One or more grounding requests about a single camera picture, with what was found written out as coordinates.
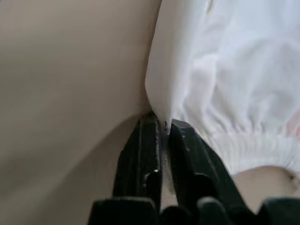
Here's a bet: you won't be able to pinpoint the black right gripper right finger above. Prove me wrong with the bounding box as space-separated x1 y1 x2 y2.
169 118 236 207

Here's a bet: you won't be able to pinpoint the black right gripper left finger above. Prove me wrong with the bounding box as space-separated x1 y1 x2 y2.
112 111 162 209

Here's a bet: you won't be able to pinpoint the white shorts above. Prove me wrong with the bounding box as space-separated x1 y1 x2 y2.
144 0 300 177

